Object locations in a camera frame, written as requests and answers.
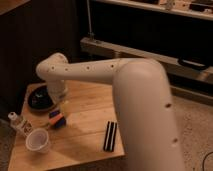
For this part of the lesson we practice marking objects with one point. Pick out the black bowl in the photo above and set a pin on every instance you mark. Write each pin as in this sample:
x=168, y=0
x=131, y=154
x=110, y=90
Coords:
x=39, y=99

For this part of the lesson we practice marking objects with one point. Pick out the clear plastic cup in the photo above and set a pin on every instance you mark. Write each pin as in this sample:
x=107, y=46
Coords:
x=38, y=141

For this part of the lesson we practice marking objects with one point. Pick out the wooden shelf board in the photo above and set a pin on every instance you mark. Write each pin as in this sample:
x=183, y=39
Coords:
x=158, y=8

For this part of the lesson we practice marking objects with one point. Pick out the vertical metal rod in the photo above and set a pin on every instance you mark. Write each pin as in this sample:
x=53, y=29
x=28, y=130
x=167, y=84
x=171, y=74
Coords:
x=91, y=34

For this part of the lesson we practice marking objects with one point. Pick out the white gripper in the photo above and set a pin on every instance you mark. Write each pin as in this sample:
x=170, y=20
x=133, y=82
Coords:
x=57, y=90

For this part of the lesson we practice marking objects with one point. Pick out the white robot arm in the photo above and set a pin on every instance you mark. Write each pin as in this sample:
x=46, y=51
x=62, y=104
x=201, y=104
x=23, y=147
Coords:
x=142, y=101

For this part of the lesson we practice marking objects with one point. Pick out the orange blue brush tool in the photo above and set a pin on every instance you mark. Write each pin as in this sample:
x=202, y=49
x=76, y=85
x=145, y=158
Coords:
x=56, y=120

